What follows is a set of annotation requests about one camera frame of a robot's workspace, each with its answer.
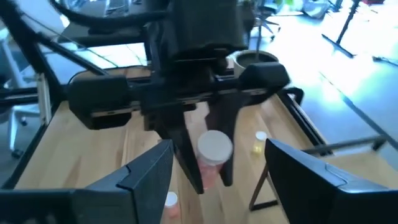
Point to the yellow pill bottle white cap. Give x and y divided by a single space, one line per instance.
258 147

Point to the red pill bottle white cap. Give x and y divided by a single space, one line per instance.
171 208
214 147

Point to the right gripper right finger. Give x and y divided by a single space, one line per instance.
304 193

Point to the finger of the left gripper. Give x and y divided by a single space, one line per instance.
224 115
174 130

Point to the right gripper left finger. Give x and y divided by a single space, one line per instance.
140 193

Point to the wooden shelf black metal frame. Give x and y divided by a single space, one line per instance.
367 169

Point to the green potted plant white pot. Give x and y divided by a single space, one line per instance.
258 57

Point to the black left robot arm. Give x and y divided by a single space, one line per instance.
202 28

